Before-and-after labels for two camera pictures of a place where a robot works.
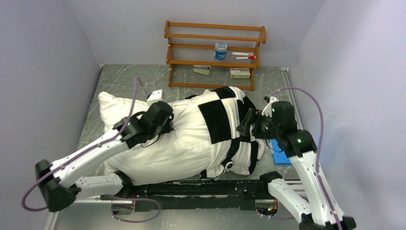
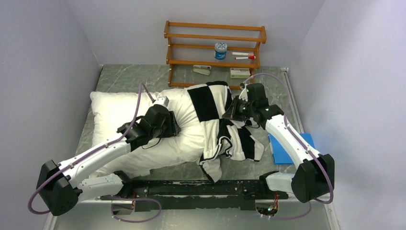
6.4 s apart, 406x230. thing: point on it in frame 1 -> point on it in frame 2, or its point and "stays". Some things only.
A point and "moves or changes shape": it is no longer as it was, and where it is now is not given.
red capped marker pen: [250, 57] stays
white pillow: [182, 154] moves or changes shape
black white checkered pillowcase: [214, 146] moves or changes shape
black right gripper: [244, 126] -> [229, 113]
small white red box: [240, 73] stays
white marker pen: [242, 53] stays
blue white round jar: [220, 51] stays
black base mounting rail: [152, 195] stays
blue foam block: [279, 156] stays
